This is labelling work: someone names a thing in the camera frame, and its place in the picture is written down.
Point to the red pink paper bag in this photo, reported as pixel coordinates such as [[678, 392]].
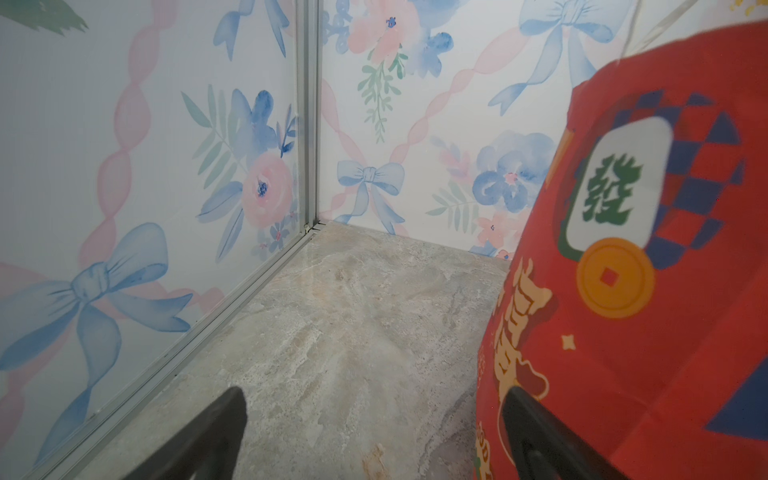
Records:
[[635, 307]]

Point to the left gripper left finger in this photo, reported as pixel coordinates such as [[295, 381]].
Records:
[[206, 448]]

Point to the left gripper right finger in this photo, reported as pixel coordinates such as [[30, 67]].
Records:
[[543, 447]]

